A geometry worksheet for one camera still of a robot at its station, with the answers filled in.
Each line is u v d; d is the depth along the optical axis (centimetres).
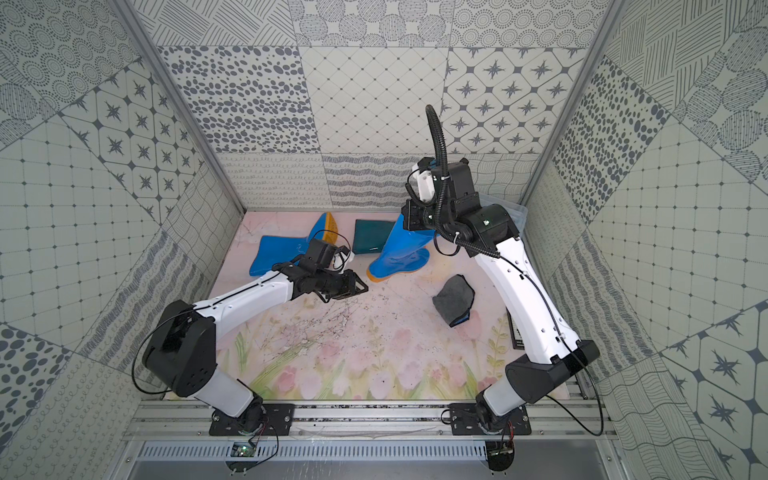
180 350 44
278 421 74
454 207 47
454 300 90
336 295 77
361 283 83
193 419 75
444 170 46
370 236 118
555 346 40
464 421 73
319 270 69
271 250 112
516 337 88
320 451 70
